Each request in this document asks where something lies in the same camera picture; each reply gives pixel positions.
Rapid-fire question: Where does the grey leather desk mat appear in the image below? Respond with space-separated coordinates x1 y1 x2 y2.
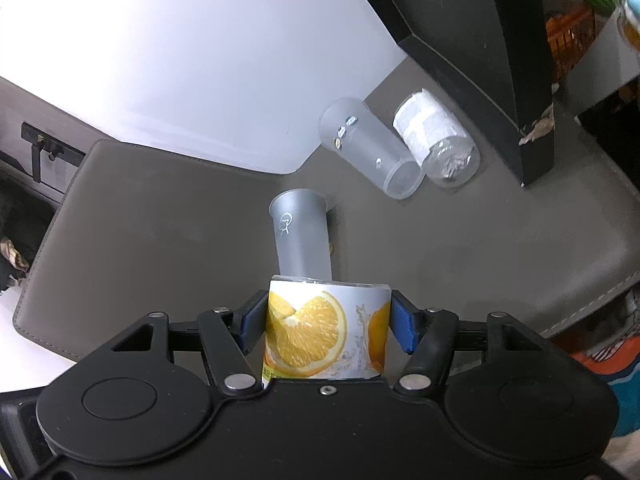
13 57 640 363

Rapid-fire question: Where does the black monitor stand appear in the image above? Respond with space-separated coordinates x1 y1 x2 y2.
334 0 557 188

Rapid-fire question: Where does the orange plastic crate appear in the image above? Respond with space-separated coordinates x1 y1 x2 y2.
545 6 598 80

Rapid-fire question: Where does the orange juice carton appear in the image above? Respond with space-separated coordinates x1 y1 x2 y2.
262 276 392 393

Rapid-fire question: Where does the white table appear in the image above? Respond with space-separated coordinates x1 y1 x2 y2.
0 0 407 175

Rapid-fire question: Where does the frosted cup with line drawing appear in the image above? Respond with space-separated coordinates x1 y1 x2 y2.
268 188 333 281

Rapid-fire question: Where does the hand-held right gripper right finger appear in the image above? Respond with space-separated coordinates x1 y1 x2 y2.
389 289 553 392

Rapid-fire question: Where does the frosted cup with stickers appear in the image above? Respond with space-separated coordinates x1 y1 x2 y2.
319 98 424 201

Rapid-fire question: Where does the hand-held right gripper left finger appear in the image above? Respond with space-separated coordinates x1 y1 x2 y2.
108 289 269 392

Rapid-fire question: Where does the clear cup with white wrap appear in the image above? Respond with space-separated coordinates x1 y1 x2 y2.
392 88 481 189

